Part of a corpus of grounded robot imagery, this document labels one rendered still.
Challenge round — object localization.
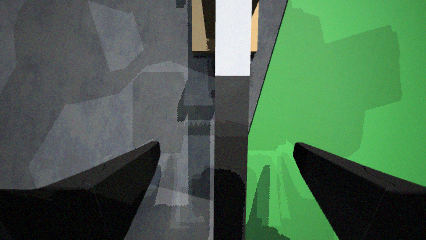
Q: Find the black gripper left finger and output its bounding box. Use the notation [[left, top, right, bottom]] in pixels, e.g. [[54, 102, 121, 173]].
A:
[[0, 141, 161, 240]]

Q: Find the red putter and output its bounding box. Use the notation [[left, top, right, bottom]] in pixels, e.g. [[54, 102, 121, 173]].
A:
[[213, 0, 252, 240]]

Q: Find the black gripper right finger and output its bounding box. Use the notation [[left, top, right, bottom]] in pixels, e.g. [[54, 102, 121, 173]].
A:
[[293, 142, 426, 240]]

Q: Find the green putting mat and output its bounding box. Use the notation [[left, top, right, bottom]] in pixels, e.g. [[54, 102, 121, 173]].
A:
[[245, 0, 426, 240]]

